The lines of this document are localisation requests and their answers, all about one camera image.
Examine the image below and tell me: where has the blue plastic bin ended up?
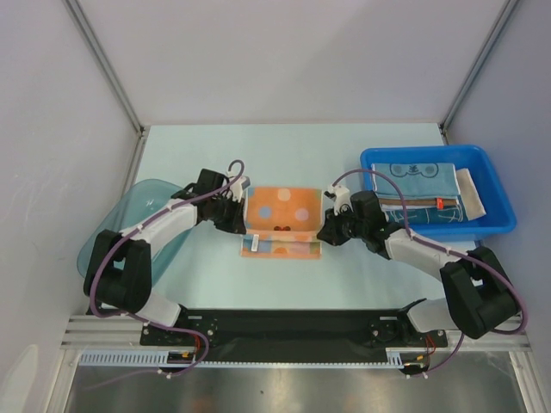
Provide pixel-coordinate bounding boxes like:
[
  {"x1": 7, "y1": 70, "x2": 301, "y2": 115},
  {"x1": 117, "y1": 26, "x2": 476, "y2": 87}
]
[{"x1": 360, "y1": 145, "x2": 517, "y2": 242}]

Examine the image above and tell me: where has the peach orange patterned towel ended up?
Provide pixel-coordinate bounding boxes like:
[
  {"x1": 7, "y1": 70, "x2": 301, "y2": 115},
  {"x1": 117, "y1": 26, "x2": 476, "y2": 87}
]
[{"x1": 240, "y1": 187, "x2": 323, "y2": 260}]

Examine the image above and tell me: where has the left aluminium frame post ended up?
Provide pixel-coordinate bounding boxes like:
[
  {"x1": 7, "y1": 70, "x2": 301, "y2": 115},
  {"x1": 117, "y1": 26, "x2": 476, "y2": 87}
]
[{"x1": 62, "y1": 0, "x2": 144, "y2": 136}]

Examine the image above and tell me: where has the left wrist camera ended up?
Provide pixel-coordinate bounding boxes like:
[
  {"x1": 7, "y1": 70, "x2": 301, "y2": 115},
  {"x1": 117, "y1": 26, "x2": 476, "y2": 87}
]
[{"x1": 225, "y1": 176, "x2": 251, "y2": 202}]

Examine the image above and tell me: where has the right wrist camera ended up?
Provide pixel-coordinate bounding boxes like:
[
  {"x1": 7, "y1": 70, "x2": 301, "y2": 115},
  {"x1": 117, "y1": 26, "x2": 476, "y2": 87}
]
[{"x1": 325, "y1": 184, "x2": 352, "y2": 216}]

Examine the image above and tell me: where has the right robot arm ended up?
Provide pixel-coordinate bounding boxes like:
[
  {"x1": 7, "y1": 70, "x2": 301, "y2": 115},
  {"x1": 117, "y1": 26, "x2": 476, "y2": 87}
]
[{"x1": 317, "y1": 186, "x2": 521, "y2": 346}]

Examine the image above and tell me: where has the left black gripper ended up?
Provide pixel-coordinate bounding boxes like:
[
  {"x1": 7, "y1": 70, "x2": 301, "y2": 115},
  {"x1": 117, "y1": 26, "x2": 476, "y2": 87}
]
[{"x1": 210, "y1": 194, "x2": 246, "y2": 235}]

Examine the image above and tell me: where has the right aluminium frame post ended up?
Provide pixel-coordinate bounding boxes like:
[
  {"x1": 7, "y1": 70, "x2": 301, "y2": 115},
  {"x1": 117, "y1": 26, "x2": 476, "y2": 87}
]
[{"x1": 439, "y1": 0, "x2": 521, "y2": 140}]

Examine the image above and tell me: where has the light blue towel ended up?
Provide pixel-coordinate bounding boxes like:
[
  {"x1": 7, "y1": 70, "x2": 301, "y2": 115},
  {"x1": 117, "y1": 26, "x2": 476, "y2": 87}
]
[{"x1": 371, "y1": 163, "x2": 460, "y2": 200}]

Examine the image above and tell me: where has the Doraemon teal beige towel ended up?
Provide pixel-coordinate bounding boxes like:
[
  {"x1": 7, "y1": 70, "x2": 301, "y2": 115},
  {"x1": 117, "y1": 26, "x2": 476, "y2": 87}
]
[{"x1": 407, "y1": 169, "x2": 486, "y2": 225}]

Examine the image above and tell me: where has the aluminium frame post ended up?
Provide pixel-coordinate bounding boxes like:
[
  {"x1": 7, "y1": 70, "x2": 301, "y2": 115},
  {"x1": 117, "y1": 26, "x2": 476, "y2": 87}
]
[
  {"x1": 439, "y1": 0, "x2": 521, "y2": 140},
  {"x1": 62, "y1": 0, "x2": 144, "y2": 136}
]

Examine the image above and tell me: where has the orange brown towel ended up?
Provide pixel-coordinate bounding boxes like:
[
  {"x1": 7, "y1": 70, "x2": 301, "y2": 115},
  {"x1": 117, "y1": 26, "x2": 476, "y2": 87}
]
[{"x1": 379, "y1": 198, "x2": 459, "y2": 210}]

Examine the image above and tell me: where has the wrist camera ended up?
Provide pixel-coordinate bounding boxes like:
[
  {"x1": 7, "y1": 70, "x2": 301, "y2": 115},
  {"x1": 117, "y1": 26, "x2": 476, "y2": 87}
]
[
  {"x1": 325, "y1": 184, "x2": 352, "y2": 216},
  {"x1": 225, "y1": 176, "x2": 251, "y2": 202}
]

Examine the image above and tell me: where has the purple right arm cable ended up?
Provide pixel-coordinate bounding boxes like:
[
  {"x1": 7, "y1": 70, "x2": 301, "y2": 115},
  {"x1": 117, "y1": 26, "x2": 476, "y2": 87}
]
[{"x1": 333, "y1": 170, "x2": 529, "y2": 336}]

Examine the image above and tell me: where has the teal translucent basket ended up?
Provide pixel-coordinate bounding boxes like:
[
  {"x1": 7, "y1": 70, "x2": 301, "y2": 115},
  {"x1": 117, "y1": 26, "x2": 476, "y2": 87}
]
[{"x1": 77, "y1": 179, "x2": 191, "y2": 287}]

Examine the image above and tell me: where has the white cable duct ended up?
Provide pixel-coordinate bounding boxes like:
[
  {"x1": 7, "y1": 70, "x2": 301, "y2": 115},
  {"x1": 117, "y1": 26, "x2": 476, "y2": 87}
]
[{"x1": 79, "y1": 346, "x2": 449, "y2": 370}]

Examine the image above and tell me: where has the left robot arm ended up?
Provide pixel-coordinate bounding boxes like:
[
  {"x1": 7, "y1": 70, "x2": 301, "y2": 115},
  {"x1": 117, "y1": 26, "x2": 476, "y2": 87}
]
[{"x1": 84, "y1": 169, "x2": 250, "y2": 344}]

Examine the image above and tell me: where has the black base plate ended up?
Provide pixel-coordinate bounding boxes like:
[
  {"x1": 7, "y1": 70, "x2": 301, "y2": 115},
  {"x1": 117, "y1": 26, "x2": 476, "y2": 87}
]
[{"x1": 139, "y1": 309, "x2": 448, "y2": 364}]

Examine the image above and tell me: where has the aluminium front rail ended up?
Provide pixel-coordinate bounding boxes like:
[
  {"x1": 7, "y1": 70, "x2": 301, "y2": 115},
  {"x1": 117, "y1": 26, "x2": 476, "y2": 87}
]
[{"x1": 60, "y1": 316, "x2": 532, "y2": 352}]

